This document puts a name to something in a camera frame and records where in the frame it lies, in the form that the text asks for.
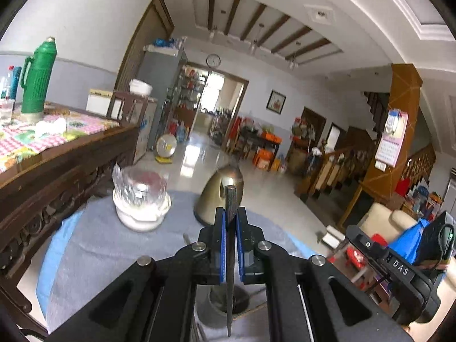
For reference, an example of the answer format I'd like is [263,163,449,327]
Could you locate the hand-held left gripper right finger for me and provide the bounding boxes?
[236,207,414,342]

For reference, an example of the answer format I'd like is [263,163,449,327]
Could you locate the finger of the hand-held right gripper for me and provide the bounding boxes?
[345,224,390,275]

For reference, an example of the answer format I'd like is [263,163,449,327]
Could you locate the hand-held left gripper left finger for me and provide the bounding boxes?
[46,207,229,342]

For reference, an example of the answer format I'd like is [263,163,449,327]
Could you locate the dark metal chopstick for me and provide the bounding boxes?
[224,184,237,338]

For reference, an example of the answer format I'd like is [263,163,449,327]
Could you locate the grey chopstick holder cup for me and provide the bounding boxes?
[208,284,251,317]

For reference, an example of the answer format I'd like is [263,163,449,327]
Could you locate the beige armchair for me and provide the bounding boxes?
[358,202,419,243]

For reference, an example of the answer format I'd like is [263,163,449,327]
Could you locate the blue cloth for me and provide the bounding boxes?
[388,217,431,266]

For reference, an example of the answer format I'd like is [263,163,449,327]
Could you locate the gold electric kettle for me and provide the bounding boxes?
[193,164,245,227]

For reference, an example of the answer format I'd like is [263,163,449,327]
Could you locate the wooden staircase railing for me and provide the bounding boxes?
[296,142,378,200]

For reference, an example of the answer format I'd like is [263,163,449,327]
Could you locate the white bowl with plastic wrap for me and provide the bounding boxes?
[112,164,172,233]

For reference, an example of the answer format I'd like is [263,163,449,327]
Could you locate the dark wooden side table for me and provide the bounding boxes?
[239,128,282,161]

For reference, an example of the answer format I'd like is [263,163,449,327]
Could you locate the small round fan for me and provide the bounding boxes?
[156,133,178,163]

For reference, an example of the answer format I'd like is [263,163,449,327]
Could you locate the goods display shelf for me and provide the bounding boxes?
[167,64,209,139]

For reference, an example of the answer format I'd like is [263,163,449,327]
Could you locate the dark wooden chair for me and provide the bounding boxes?
[107,91,148,125]

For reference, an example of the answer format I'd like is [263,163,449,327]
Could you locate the blue table cover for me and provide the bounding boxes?
[36,190,310,314]

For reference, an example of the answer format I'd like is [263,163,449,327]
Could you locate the white plastic basin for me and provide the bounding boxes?
[129,78,154,97]

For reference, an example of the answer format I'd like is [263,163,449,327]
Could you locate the carved dark wooden table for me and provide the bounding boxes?
[0,121,139,339]

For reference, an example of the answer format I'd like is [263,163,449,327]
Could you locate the tall grey cabinet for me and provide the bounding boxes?
[137,48,188,150]

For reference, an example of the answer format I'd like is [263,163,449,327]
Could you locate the white cardboard box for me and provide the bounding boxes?
[86,89,114,116]

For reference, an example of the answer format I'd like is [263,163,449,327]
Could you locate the crumpled white tissue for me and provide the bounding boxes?
[34,117,68,139]

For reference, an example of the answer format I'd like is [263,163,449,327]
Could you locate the blue plastic bags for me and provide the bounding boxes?
[153,37,186,48]

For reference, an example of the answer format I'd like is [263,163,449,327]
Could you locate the pink checkered tablecloth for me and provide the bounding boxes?
[0,101,120,173]

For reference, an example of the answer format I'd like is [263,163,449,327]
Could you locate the brown wooden door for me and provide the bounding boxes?
[114,0,175,97]

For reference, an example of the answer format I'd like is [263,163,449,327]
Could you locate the green thermos jug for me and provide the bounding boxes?
[20,37,58,116]

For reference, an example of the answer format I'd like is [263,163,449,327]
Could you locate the clear drinking glass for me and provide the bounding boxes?
[0,99,15,122]

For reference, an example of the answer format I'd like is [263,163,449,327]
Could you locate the blue bottle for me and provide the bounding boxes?
[9,66,23,102]

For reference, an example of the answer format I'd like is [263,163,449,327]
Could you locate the clear water bottle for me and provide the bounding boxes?
[0,66,15,101]

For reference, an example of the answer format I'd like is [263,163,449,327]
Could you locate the wall calendar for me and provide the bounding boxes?
[375,109,408,166]

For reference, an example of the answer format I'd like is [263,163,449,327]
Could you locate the framed wall picture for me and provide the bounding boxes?
[266,90,287,115]

